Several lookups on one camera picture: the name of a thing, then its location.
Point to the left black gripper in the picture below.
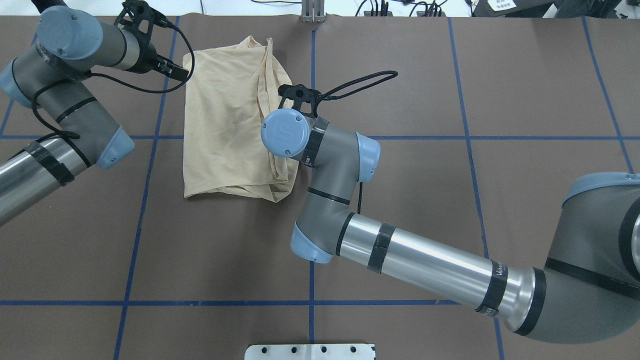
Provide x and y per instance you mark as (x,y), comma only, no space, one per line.
(148,54)

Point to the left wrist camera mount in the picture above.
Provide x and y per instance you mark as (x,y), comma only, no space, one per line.
(138,17)

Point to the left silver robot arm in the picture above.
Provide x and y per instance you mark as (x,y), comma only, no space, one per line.
(48,80)

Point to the beige long-sleeve graphic shirt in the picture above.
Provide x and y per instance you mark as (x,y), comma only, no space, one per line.
(227,98)

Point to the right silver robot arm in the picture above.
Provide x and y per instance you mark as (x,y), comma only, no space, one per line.
(587,290)

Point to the aluminium frame post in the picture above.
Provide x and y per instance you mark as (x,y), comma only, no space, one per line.
(313,11)

